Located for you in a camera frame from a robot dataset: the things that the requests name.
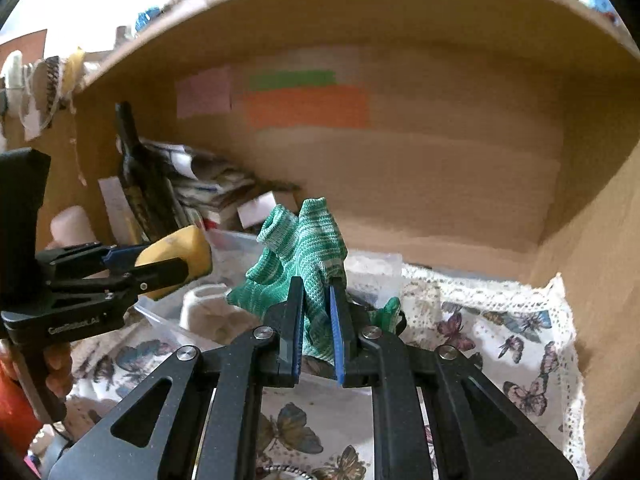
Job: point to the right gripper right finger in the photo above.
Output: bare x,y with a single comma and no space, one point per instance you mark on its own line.
346,319

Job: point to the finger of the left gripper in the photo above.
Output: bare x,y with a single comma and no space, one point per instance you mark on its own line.
147,278
125,255

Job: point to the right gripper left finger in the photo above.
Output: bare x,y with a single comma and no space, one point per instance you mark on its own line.
284,359

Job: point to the green knitted glove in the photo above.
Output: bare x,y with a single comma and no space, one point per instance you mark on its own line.
307,245

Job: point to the yellow sponge block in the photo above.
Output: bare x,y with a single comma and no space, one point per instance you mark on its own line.
191,246

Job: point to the orange sleeve forearm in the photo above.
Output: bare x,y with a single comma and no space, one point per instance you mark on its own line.
18,422

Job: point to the left hand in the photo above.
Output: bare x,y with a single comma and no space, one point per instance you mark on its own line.
59,363

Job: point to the clear plastic storage box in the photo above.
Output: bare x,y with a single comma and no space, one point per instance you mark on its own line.
372,279

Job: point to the dark glass bottle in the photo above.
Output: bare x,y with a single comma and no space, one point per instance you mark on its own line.
143,181

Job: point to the white pink cardboard box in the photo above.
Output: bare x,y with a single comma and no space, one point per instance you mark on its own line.
258,209

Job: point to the stack of papers and boxes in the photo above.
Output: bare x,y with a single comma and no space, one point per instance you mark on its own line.
206,191

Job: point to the butterfly print lace tablecloth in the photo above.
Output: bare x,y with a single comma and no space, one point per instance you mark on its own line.
197,416

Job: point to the pink paper sheet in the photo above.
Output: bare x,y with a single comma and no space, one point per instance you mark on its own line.
206,93

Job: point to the orange paper sheet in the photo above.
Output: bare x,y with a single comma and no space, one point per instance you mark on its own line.
341,107

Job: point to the green paper sheet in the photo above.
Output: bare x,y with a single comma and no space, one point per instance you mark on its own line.
284,79

